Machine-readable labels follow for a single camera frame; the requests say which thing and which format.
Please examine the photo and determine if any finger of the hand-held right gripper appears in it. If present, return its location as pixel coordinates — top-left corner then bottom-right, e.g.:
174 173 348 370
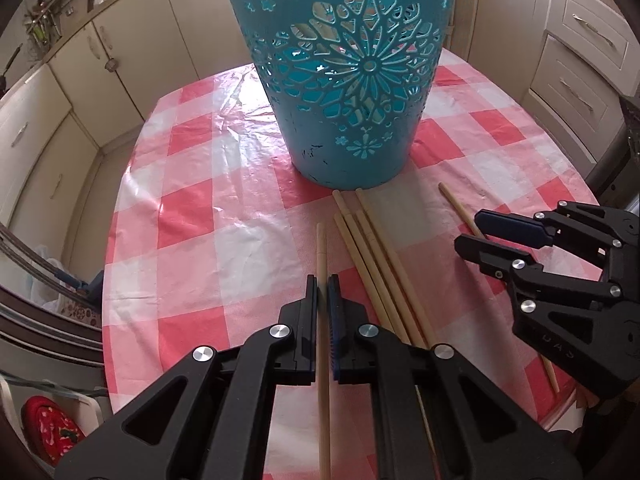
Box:
454 232 640 402
474 200 640 262

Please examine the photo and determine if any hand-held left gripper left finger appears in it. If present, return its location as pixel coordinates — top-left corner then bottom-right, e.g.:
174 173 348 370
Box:
55 274 321 480

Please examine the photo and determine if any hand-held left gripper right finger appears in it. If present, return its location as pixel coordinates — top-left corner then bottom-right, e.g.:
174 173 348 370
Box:
327 274 583 480

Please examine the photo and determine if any light wooden chopstick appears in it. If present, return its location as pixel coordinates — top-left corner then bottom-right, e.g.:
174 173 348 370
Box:
334 215 409 344
355 187 439 351
350 212 419 347
316 224 332 480
332 190 427 349
438 182 560 394

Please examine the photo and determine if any teal perforated plastic basket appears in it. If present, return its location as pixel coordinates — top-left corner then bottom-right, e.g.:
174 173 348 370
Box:
214 0 463 190

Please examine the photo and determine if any red checked tablecloth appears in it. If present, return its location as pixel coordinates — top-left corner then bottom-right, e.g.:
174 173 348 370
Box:
100 50 603 480

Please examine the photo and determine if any cream drawer cabinet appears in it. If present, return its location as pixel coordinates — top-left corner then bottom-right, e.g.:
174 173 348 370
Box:
0 62 102 231
520 0 640 172

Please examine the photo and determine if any dark blue plastic object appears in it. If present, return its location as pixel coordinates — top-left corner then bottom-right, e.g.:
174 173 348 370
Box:
50 270 106 297

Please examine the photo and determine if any blue cream shoe rack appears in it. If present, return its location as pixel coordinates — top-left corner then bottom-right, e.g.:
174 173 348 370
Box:
0 372 115 461

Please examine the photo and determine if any red patterned slipper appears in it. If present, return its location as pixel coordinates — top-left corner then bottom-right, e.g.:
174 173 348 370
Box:
21 395 87 467

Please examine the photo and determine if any black frying pan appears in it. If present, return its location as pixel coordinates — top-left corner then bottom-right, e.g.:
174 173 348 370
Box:
0 42 25 92

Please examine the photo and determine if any wall utensil rack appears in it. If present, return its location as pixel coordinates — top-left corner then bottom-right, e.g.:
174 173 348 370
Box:
22 0 66 44

